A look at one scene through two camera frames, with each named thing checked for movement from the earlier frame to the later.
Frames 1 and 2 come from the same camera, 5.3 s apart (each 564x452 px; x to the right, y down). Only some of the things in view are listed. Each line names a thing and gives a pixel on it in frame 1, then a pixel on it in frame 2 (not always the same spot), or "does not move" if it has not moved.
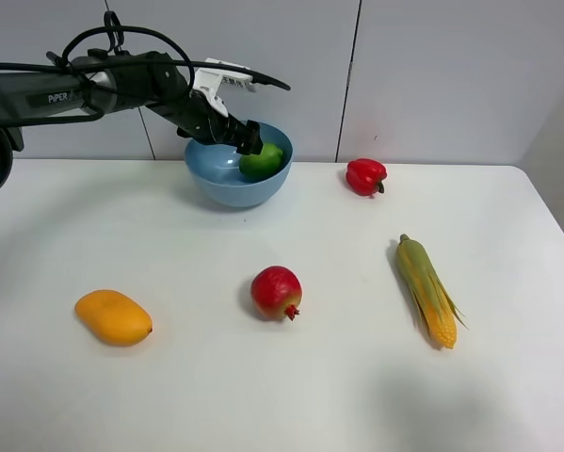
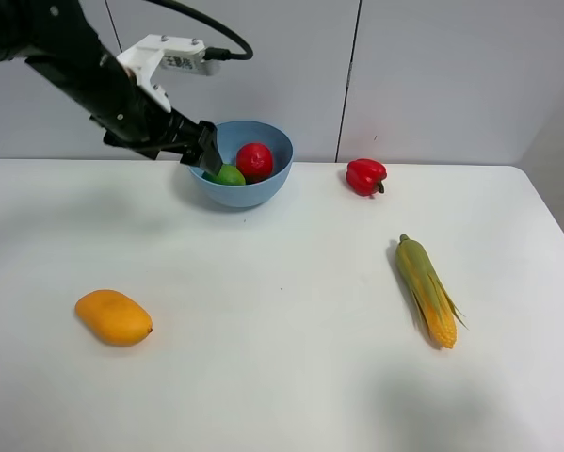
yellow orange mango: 114,317 does not move
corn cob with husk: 427,292 does not move
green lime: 263,165 -> 229,175
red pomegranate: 276,292 -> 254,162
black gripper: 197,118 -> 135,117
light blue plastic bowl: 214,169 does not move
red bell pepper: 365,176 does not move
